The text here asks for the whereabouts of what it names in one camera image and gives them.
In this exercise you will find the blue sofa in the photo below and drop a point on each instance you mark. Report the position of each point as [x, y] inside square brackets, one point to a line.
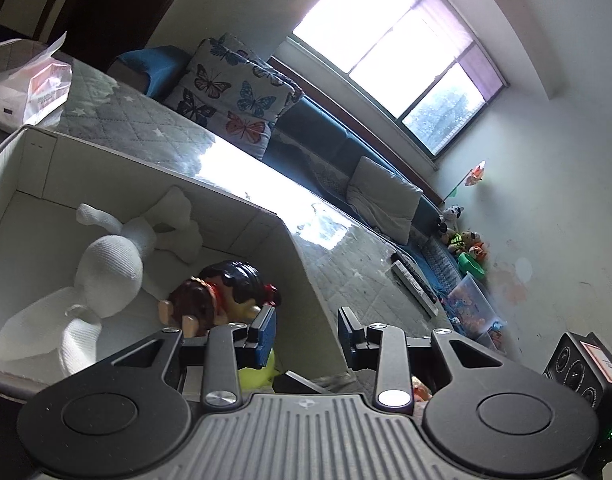
[326, 135]

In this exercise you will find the large window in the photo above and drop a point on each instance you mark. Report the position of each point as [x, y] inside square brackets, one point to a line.
[385, 45]

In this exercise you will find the black-haired doll figure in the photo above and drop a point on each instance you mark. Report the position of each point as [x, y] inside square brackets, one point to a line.
[236, 280]

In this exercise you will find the white-lined dark cardboard box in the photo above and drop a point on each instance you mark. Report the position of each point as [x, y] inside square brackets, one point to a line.
[246, 240]

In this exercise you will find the plain grey pillow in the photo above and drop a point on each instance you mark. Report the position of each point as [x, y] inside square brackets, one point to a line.
[383, 200]

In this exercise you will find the butterfly print pillow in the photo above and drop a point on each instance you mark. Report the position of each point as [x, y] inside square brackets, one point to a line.
[221, 105]
[281, 87]

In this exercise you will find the plastic tissue pack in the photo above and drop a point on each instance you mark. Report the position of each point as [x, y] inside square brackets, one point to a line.
[28, 92]

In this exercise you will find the colourful pinwheel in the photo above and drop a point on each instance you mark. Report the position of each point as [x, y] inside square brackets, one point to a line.
[473, 176]

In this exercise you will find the orange plush toy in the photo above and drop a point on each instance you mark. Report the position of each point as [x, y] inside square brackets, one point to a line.
[420, 390]

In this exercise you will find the white remote control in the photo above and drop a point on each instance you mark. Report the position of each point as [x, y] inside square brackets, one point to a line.
[415, 292]

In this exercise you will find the white plush rabbit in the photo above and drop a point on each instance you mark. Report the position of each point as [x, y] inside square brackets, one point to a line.
[111, 265]

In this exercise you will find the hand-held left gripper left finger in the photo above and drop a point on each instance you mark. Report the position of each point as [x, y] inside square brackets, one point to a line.
[266, 337]

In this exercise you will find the black white cow plush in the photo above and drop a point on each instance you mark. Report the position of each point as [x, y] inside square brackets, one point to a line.
[450, 216]

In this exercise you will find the yellow green plush toy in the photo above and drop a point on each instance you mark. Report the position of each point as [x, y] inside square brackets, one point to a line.
[458, 241]

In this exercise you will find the brown-haired doll figure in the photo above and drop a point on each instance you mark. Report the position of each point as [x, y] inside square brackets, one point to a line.
[193, 302]

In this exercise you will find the green plastic bowl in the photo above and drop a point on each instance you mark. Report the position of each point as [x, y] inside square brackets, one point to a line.
[470, 264]

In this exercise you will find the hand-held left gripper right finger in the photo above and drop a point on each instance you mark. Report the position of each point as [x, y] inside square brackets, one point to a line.
[350, 340]

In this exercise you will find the green alien toy figure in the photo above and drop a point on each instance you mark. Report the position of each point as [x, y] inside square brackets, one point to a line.
[258, 375]

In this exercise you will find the dark remote control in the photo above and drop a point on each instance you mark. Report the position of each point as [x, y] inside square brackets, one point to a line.
[413, 272]

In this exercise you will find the clear plastic toy bin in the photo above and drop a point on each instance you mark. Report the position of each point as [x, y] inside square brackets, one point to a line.
[469, 305]

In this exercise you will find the grey quilted desktop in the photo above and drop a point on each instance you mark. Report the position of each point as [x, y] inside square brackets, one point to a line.
[151, 125]

